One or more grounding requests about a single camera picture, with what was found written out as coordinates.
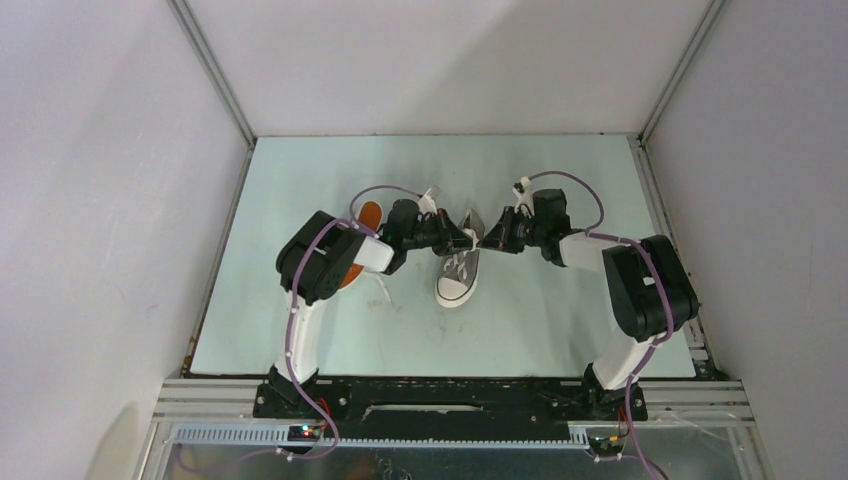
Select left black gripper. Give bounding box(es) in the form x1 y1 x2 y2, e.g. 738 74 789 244
403 208 477 257

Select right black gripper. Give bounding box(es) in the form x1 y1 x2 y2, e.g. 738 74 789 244
477 206 545 254

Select grey canvas sneaker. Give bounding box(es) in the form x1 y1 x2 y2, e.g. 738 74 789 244
434 249 481 308

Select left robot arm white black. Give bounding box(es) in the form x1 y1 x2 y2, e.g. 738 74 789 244
268 199 480 417

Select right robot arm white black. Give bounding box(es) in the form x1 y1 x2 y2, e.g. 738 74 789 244
479 189 700 418

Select overturned sneaker orange sole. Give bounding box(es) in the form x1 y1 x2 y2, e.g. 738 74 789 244
339 201 390 291

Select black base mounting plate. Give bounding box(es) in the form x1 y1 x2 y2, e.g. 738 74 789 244
252 374 648 442

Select left circuit board with LEDs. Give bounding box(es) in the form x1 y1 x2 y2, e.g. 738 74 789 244
286 424 324 443

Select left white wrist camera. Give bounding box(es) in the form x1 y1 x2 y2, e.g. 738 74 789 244
417 185 442 216

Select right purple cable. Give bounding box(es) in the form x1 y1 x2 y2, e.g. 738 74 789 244
529 170 677 480

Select purple cable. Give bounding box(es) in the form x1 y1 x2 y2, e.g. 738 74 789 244
529 170 677 480
283 184 425 463

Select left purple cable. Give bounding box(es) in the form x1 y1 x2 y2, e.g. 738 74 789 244
283 184 425 463

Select right circuit board with wires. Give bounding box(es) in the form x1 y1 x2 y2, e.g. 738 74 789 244
588 434 630 460

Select aluminium frame rail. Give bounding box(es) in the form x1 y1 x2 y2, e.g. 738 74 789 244
132 379 775 479

